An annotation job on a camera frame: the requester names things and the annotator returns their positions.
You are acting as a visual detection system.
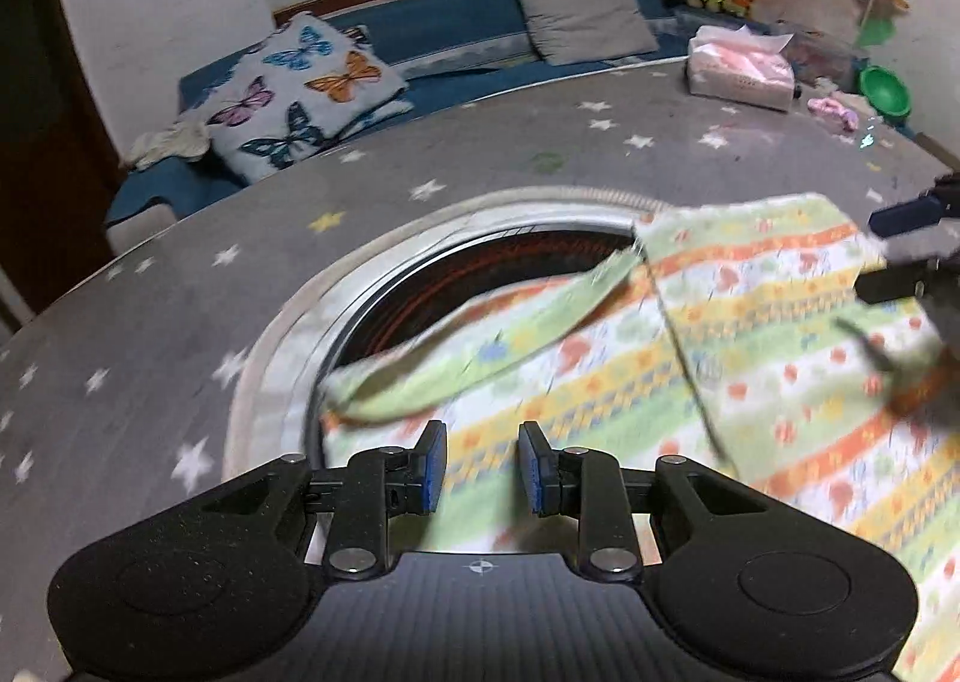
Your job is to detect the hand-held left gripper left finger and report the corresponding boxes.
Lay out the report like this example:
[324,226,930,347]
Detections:
[191,419,449,582]

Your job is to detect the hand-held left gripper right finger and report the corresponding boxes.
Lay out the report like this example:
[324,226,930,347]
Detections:
[518,420,774,579]

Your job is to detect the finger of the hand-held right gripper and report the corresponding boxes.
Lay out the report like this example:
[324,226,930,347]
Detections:
[854,254,960,306]
[868,173,960,239]

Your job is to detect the colourful striped printed cloth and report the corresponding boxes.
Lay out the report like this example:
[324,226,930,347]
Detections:
[320,192,960,657]

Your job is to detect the green plastic bowl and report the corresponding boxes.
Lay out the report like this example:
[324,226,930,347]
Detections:
[859,65,916,122]

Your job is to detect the small pink toy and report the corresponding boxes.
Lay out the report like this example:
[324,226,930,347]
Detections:
[807,94,861,131]

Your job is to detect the pink tissue pack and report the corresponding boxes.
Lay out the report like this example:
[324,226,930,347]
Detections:
[686,24,797,113]

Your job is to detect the grey pillow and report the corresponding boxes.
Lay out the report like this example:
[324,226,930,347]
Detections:
[511,0,660,67]

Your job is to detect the butterfly print pillow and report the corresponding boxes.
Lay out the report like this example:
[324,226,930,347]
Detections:
[201,11,415,186]

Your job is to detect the crumpled white cloth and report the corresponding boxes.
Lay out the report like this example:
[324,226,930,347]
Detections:
[124,122,214,170]

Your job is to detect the blue sofa bench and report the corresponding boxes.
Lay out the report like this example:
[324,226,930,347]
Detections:
[105,0,691,227]

